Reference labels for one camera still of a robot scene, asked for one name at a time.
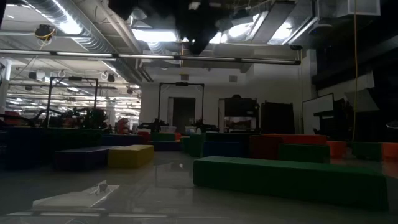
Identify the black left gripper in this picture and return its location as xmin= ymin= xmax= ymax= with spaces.
xmin=172 ymin=0 xmax=234 ymax=56

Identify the small red block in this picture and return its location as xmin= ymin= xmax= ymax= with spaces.
xmin=249 ymin=135 xmax=283 ymax=161

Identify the yellow block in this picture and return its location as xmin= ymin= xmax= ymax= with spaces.
xmin=107 ymin=144 xmax=155 ymax=169

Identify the small green block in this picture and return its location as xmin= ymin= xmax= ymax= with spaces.
xmin=278 ymin=144 xmax=331 ymax=164
xmin=351 ymin=142 xmax=382 ymax=161

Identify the long green block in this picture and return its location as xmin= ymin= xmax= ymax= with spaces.
xmin=192 ymin=156 xmax=389 ymax=212

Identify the small blue block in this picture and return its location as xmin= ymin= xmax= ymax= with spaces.
xmin=0 ymin=126 xmax=41 ymax=167

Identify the ceiling light panel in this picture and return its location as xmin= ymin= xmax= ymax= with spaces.
xmin=208 ymin=30 xmax=224 ymax=44
xmin=131 ymin=29 xmax=178 ymax=44

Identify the long horizontal light bar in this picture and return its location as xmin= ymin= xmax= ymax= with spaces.
xmin=0 ymin=49 xmax=302 ymax=66

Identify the black monitor screen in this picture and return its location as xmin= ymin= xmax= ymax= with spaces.
xmin=223 ymin=95 xmax=259 ymax=119

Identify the black cabinet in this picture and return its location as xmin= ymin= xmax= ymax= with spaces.
xmin=260 ymin=101 xmax=295 ymax=135

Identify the red background machine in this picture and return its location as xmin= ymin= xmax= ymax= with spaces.
xmin=114 ymin=117 xmax=131 ymax=133

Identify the background robot station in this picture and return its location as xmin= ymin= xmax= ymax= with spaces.
xmin=34 ymin=106 xmax=110 ymax=130

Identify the whiteboard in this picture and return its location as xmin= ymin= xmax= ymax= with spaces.
xmin=302 ymin=92 xmax=336 ymax=135

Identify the black background desk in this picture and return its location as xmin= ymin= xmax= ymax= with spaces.
xmin=313 ymin=98 xmax=355 ymax=141

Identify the white plastic surface sheet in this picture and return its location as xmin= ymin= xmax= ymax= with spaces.
xmin=0 ymin=146 xmax=398 ymax=224

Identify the red background bin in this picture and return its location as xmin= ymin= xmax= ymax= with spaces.
xmin=4 ymin=111 xmax=24 ymax=127

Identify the black gantry frame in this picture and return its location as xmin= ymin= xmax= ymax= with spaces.
xmin=157 ymin=82 xmax=206 ymax=131
xmin=45 ymin=76 xmax=100 ymax=129

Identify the round silver duct pipe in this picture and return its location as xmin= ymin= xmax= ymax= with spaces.
xmin=129 ymin=6 xmax=150 ymax=21

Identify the rectangular metal ceiling duct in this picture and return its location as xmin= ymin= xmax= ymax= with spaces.
xmin=229 ymin=0 xmax=320 ymax=45

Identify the ribbed silver ceiling duct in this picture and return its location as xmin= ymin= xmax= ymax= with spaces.
xmin=18 ymin=0 xmax=147 ymax=83

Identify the white ceiling duct box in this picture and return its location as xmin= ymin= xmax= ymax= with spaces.
xmin=317 ymin=0 xmax=382 ymax=19

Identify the ceiling cable reel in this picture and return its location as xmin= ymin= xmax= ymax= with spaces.
xmin=34 ymin=24 xmax=57 ymax=41

